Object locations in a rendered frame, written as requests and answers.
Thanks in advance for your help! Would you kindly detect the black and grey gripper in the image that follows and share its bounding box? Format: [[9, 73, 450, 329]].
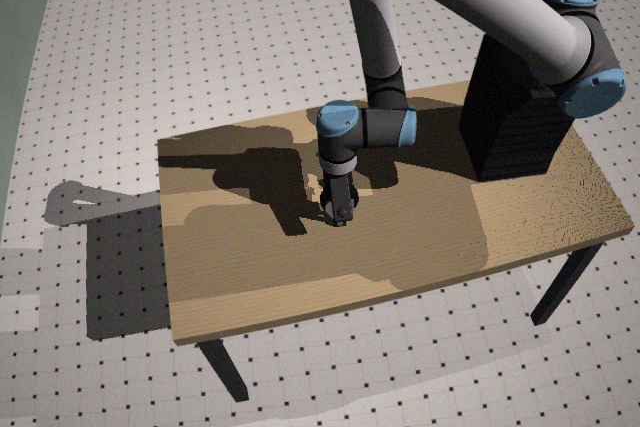
[[320, 170, 359, 220]]

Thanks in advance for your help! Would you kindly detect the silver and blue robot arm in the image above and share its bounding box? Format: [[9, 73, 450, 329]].
[[316, 0, 627, 222]]

